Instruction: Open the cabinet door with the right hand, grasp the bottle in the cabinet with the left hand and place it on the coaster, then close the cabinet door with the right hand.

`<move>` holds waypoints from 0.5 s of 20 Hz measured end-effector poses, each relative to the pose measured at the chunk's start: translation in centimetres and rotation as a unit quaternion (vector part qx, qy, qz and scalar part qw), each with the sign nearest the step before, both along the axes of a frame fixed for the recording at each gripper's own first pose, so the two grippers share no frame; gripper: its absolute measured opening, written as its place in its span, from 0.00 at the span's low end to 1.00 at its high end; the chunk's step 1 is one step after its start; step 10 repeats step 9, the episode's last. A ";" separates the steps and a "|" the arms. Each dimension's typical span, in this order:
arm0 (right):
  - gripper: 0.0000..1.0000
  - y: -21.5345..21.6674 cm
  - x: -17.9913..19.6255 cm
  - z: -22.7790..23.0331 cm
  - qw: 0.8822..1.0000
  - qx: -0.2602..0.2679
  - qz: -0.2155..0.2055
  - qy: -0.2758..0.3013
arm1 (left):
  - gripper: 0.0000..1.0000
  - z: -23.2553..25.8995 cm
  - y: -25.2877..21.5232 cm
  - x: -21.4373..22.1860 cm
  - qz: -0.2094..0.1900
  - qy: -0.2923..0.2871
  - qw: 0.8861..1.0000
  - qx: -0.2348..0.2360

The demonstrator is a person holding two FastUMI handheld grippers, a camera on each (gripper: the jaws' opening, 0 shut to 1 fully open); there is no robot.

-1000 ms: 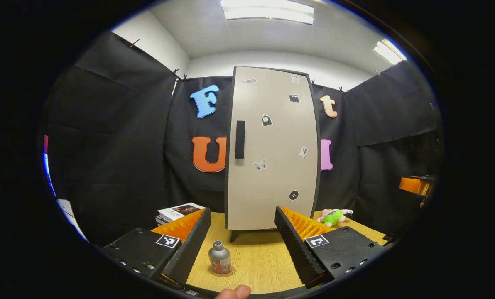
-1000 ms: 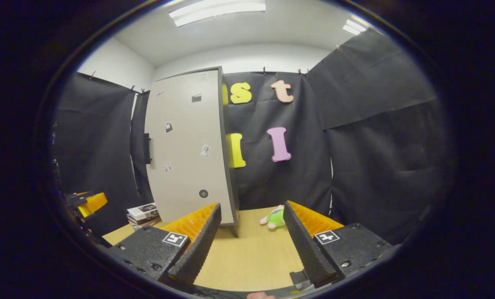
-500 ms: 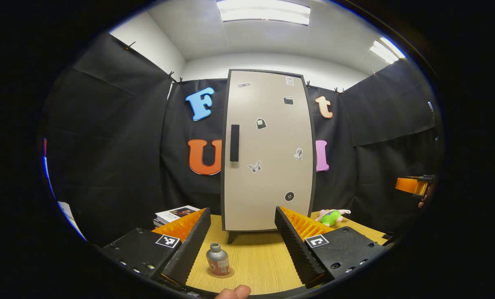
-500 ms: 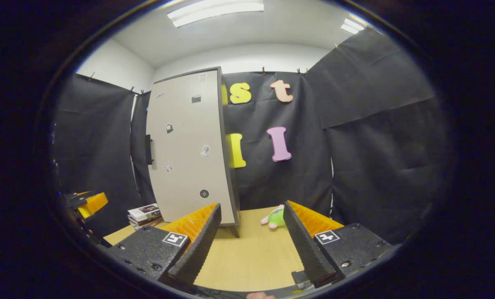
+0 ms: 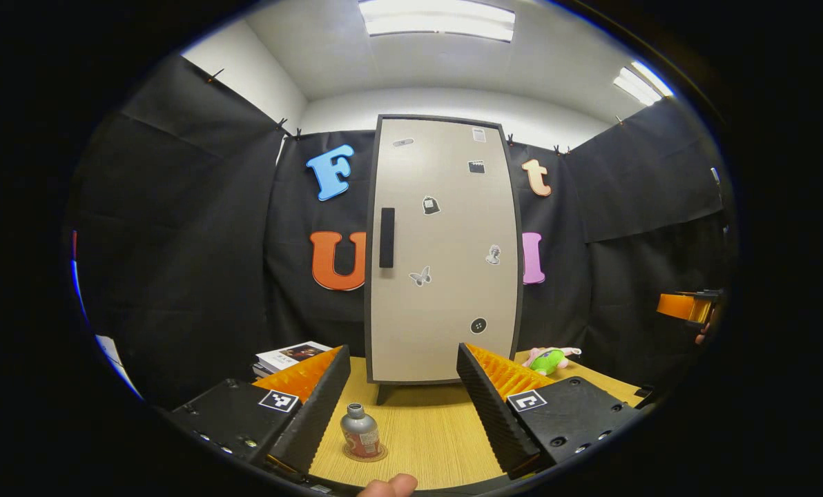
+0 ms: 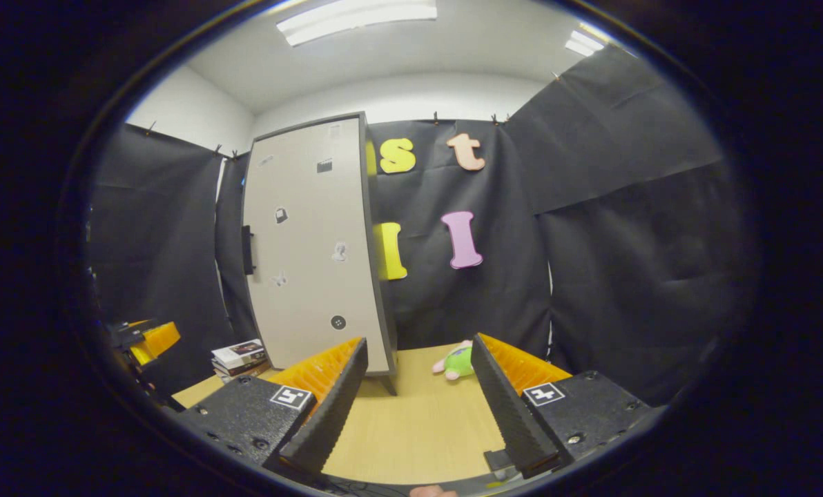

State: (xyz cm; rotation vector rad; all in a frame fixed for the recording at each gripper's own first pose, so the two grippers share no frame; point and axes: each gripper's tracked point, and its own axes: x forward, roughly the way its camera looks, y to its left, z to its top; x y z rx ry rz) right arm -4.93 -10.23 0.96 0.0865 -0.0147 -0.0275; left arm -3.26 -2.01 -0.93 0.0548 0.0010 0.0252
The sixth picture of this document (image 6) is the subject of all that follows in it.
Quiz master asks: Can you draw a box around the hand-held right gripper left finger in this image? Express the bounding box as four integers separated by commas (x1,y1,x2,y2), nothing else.
177,336,369,477

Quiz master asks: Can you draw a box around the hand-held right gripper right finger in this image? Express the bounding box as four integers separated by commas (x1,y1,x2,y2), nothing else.
470,333,654,480

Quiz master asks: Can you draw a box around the beige cabinet door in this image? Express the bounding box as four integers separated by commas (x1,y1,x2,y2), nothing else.
241,117,391,377

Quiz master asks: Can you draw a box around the pink green plush toy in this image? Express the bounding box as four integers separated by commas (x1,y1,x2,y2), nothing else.
432,340,476,382

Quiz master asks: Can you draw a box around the dark book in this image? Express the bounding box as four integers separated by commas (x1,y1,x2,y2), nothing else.
213,359,272,382

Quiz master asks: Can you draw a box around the black backdrop cloth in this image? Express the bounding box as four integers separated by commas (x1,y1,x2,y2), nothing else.
87,45,754,408

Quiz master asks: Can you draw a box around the long ceiling light panel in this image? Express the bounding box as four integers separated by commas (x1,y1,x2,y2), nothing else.
277,0,438,47

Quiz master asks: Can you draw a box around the small ceiling light panel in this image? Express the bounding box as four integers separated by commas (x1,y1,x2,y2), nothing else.
565,29,606,57

